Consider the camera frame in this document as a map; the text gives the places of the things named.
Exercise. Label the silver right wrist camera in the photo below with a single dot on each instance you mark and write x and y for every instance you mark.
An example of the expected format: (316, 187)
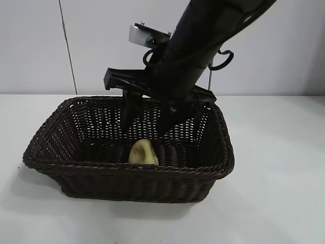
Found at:
(139, 35)

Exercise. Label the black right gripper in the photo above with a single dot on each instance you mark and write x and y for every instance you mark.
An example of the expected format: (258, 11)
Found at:
(175, 81)

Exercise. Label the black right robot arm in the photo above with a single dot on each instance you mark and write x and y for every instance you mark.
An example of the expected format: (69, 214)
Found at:
(210, 25)

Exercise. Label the dark brown wicker basket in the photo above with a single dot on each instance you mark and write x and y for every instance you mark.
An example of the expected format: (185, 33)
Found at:
(127, 183)

